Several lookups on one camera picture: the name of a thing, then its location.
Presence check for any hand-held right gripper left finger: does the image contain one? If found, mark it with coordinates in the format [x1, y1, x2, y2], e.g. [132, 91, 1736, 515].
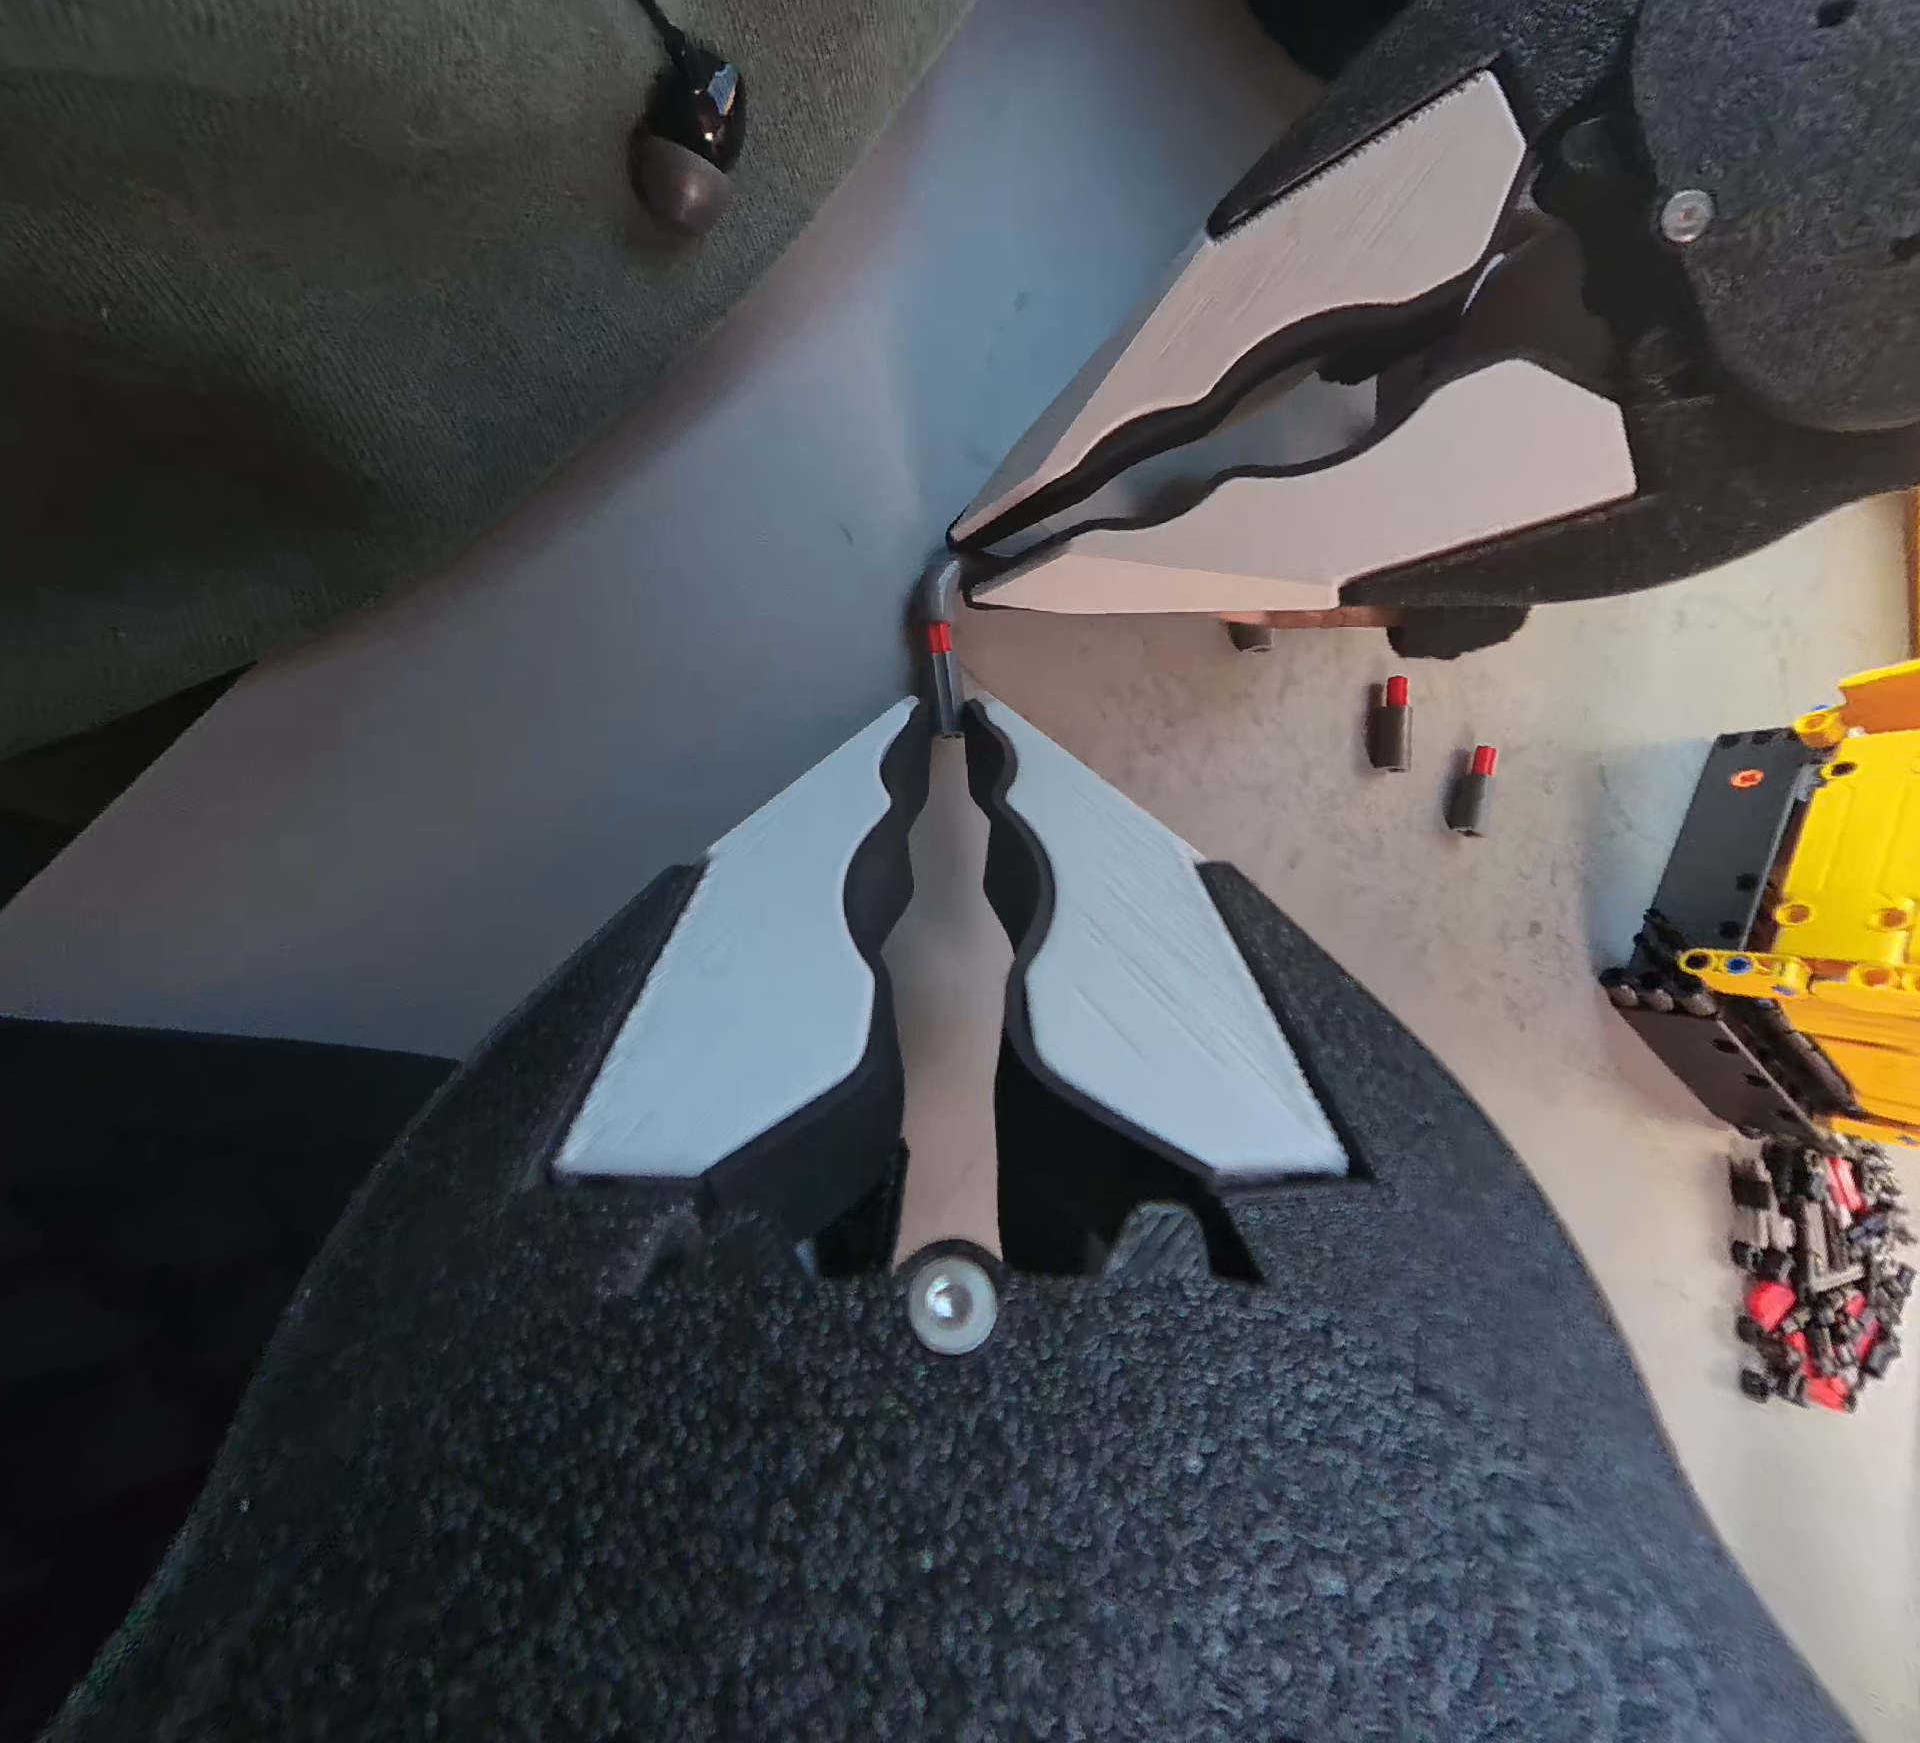
[552, 700, 935, 1276]

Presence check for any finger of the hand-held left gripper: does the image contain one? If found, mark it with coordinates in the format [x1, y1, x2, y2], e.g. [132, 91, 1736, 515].
[951, 65, 1533, 555]
[964, 357, 1639, 612]

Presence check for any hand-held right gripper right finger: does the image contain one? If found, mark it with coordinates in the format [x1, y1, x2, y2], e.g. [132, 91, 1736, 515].
[957, 700, 1355, 1276]

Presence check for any yellow lego vehicle model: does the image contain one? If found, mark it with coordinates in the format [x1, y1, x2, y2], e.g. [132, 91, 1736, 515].
[1599, 660, 1920, 1152]

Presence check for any pile of red black pins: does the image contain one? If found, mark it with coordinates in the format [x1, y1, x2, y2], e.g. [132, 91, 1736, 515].
[1726, 1134, 1920, 1418]

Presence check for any person's green hoodie torso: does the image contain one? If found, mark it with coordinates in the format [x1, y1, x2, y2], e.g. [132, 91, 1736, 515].
[0, 0, 1096, 758]

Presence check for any black hoodie drawstring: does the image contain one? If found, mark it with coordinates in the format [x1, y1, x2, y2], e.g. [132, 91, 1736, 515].
[547, 0, 751, 241]

